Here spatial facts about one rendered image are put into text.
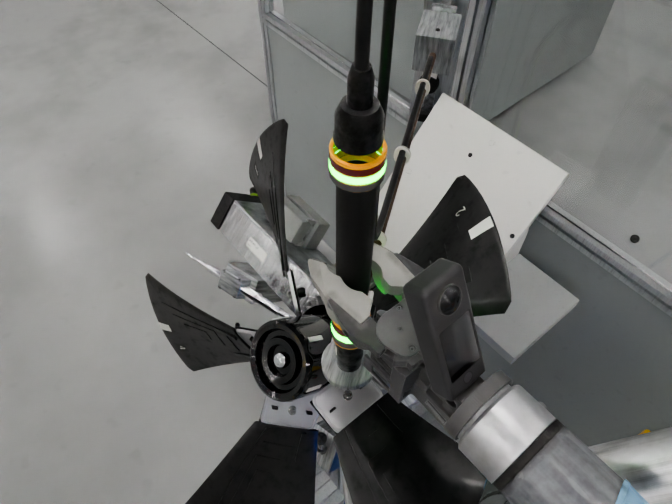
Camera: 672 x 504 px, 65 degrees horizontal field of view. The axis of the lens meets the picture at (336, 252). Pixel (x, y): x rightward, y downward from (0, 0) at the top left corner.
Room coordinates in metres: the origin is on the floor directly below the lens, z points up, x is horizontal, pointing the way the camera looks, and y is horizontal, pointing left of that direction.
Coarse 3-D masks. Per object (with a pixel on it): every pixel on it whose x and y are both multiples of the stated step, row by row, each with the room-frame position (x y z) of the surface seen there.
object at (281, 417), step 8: (272, 400) 0.32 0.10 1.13; (296, 400) 0.32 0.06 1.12; (304, 400) 0.32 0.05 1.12; (264, 408) 0.31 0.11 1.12; (280, 408) 0.31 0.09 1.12; (296, 408) 0.31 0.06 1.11; (304, 408) 0.32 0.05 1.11; (312, 408) 0.32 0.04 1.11; (264, 416) 0.30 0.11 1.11; (272, 416) 0.30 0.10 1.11; (280, 416) 0.30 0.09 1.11; (288, 416) 0.30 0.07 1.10; (296, 416) 0.31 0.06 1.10; (304, 416) 0.31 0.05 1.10; (312, 416) 0.31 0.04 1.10; (280, 424) 0.29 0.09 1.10; (288, 424) 0.30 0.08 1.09; (296, 424) 0.30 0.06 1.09; (304, 424) 0.30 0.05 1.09; (312, 424) 0.30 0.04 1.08
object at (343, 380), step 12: (372, 300) 0.34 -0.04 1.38; (372, 312) 0.33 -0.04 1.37; (324, 348) 0.32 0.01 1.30; (324, 360) 0.30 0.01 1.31; (324, 372) 0.29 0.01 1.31; (336, 372) 0.29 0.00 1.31; (348, 372) 0.29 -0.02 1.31; (360, 372) 0.29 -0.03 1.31; (336, 384) 0.27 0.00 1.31; (348, 384) 0.27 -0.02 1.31; (360, 384) 0.27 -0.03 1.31
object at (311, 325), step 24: (312, 312) 0.45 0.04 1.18; (264, 336) 0.38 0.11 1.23; (288, 336) 0.37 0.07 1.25; (312, 336) 0.36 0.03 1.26; (264, 360) 0.35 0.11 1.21; (288, 360) 0.34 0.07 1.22; (312, 360) 0.33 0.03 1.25; (264, 384) 0.32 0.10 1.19; (288, 384) 0.31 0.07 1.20; (312, 384) 0.31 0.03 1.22
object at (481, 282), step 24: (456, 192) 0.50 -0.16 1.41; (432, 216) 0.49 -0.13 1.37; (480, 216) 0.43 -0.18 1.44; (432, 240) 0.44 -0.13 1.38; (456, 240) 0.41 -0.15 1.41; (480, 240) 0.40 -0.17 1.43; (480, 264) 0.36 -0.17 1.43; (504, 264) 0.35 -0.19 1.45; (480, 288) 0.33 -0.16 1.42; (504, 288) 0.32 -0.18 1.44; (480, 312) 0.31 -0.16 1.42; (504, 312) 0.30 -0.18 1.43
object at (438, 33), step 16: (432, 16) 0.93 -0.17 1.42; (448, 16) 0.93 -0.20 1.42; (416, 32) 0.87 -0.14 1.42; (432, 32) 0.87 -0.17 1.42; (448, 32) 0.87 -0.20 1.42; (416, 48) 0.86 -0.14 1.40; (432, 48) 0.86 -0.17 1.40; (448, 48) 0.85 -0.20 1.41; (416, 64) 0.86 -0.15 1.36; (448, 64) 0.85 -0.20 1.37
